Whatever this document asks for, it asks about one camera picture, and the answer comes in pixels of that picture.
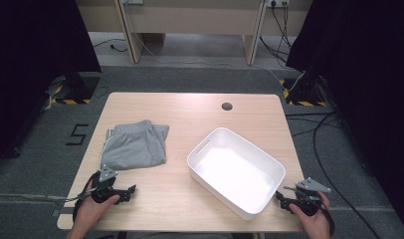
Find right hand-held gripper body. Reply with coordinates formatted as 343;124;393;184
284;176;332;217

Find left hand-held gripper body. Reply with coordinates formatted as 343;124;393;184
90;163;124;204

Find person's right hand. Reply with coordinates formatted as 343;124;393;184
288;191;332;237

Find person's left hand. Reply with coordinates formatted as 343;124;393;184
71;193;121;231

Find folded gray pants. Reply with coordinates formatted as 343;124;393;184
100;119;170;171

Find white plastic bin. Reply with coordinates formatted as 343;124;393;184
186;126;287;221

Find black stand base, hazard tape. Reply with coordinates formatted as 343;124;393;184
280;74;327;108
50;71;102;106

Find black curtain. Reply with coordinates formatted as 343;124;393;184
0;0;102;168
285;0;404;230

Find beige wooden desk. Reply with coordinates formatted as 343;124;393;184
75;0;314;66

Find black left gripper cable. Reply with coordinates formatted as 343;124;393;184
72;170;102;223

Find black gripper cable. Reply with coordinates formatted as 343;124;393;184
318;198;336;237
72;170;102;223

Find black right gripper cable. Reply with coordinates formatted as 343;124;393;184
318;198;336;237

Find long black floor cable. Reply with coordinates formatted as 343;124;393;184
285;112;383;239

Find short black floor cable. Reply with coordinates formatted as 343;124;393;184
92;37;128;54

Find bundle of black hanging cables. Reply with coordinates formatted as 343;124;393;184
259;1;303;69

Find white wall socket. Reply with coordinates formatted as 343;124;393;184
267;0;292;8

